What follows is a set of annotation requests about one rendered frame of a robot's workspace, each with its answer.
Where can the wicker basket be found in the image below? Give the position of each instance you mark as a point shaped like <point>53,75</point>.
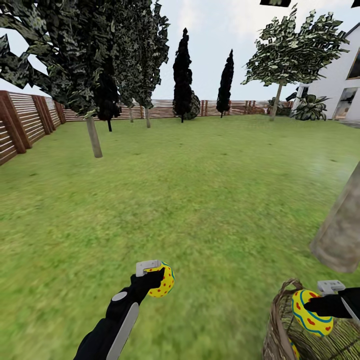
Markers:
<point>280,330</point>

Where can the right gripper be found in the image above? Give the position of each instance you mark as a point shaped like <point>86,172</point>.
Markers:
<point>324,307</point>

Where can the fixed window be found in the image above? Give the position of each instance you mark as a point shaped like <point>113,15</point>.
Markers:
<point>345,103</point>

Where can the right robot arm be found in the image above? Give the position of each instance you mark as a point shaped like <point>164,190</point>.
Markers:
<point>344,305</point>

